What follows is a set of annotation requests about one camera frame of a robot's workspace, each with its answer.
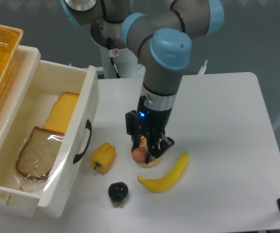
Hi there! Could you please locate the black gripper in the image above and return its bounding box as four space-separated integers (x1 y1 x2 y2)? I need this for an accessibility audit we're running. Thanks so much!
125 108 175 164

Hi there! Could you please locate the brown egg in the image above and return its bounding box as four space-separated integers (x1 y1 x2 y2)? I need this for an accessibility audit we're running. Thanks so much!
131 147 148 164

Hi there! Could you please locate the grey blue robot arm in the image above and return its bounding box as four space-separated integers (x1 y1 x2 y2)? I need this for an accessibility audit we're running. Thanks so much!
61 0 225 163

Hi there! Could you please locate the white plastic drawer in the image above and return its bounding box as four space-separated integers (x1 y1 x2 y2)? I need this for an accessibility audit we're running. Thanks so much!
0 61 99 217

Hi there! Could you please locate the white drawer cabinet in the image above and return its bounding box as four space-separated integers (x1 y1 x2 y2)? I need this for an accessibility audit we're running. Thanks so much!
0 45 42 216

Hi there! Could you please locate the yellow banana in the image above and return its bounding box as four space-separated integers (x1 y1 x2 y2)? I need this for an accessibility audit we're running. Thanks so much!
137 152 190 193

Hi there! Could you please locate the yellow bell pepper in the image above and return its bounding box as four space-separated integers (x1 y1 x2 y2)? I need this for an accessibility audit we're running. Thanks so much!
90 142 116 174

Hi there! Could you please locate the dark purple mangosteen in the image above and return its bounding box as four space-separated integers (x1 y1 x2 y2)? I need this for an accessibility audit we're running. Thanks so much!
108 182 129 207

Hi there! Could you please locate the orange cake slice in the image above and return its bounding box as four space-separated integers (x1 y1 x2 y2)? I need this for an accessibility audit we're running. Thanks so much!
42 93 79 134

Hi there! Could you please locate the brown bread slice in wrap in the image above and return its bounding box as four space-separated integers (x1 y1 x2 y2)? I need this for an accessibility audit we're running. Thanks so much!
16 126 64 180

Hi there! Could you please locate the glazed bread ring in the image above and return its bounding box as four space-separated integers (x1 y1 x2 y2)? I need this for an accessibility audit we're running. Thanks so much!
130 136 164 168

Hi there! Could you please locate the black drawer handle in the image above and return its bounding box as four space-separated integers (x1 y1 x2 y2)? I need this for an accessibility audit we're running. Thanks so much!
73 119 92 164

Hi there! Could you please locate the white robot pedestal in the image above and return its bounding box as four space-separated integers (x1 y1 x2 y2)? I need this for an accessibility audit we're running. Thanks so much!
90 19 146 79

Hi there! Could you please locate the black cable on pedestal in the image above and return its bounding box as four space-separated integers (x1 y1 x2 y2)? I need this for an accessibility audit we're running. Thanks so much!
107 36 121 79

